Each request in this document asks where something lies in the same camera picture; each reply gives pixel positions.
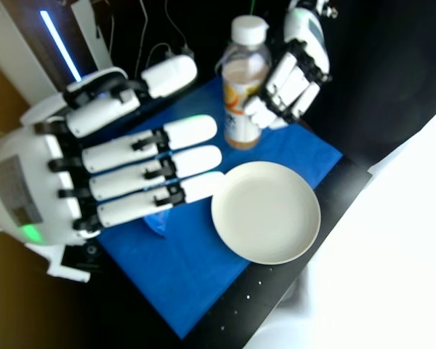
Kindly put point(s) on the small blue snack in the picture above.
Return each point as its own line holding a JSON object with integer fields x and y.
{"x": 158, "y": 223}

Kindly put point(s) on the white round plate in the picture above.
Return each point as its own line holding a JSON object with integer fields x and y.
{"x": 265, "y": 214}

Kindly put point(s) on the white power strip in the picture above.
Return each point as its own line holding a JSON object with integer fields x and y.
{"x": 183, "y": 52}

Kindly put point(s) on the plastic juice bottle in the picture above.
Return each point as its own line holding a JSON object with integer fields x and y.
{"x": 241, "y": 72}

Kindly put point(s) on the blue cloth bag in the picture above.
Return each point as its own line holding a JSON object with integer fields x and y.
{"x": 189, "y": 276}

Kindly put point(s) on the white column with light strip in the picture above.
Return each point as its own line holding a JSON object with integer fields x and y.
{"x": 18, "y": 43}

